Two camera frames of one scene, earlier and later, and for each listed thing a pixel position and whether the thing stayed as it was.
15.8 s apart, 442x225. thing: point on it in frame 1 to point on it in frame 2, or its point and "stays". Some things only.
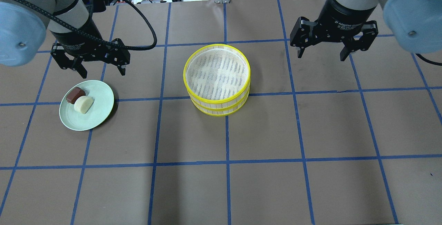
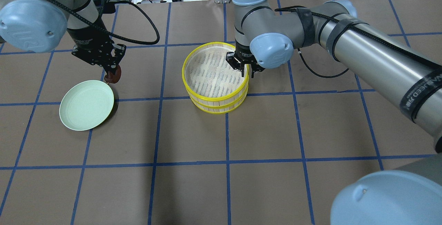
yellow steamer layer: (217, 75) stays
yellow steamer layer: (220, 112) stays
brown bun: (74, 93) to (114, 78)
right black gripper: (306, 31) to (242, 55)
